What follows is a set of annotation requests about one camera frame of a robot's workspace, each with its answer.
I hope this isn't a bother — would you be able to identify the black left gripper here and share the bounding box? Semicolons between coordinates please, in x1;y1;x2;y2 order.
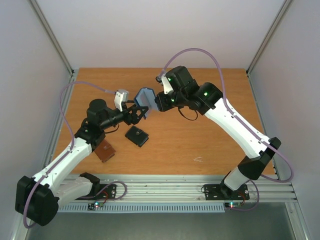
100;99;149;130

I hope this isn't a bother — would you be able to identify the dark blue card holder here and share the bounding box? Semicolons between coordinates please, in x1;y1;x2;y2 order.
133;87;159;119

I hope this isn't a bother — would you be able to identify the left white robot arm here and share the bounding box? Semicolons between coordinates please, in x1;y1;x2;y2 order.
15;99;150;229

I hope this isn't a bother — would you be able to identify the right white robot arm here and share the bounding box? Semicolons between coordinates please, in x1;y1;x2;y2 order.
155;66;282;199

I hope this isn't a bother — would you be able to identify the black card holder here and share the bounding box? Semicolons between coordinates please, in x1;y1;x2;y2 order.
124;126;149;148

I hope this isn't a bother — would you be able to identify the brown card holder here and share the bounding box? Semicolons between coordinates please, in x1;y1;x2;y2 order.
94;139;116;163

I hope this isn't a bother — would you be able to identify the left small circuit board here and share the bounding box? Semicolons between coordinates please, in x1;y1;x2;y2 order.
87;201;104;211

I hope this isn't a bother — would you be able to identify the small circuit board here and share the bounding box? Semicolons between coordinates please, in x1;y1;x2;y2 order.
87;201;104;211
224;201;242;209

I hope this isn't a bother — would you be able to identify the right small circuit board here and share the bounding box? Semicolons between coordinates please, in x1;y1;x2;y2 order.
224;201;242;209

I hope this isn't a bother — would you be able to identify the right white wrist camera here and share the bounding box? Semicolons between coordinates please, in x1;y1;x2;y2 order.
155;70;173;95

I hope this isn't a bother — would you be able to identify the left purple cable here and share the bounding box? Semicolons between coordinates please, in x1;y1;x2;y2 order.
22;81;118;230

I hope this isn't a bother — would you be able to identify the purple cable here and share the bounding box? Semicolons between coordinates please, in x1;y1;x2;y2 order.
22;81;118;230
162;48;295;212

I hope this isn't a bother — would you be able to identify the aluminium rail base frame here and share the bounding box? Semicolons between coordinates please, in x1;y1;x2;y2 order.
26;174;298;205

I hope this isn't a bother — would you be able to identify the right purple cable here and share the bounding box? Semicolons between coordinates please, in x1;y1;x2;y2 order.
162;48;295;212

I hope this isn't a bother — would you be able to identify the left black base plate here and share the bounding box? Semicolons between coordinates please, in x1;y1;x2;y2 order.
95;184;117;201

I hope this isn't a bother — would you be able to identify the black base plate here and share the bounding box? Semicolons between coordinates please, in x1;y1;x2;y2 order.
95;184;117;201
201;184;250;201

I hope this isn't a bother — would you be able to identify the slotted grey cable duct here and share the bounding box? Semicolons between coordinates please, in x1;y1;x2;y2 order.
58;202;225;214

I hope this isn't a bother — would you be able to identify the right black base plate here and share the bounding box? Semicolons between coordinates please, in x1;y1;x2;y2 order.
201;184;250;201

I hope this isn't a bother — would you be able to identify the left aluminium corner post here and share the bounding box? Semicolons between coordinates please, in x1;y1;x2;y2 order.
28;0;75;76

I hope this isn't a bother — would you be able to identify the aluminium corner post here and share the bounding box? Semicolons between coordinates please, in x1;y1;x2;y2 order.
246;0;294;77
28;0;75;76

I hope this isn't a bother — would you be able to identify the right aluminium corner post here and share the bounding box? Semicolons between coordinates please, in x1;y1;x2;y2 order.
246;0;294;77

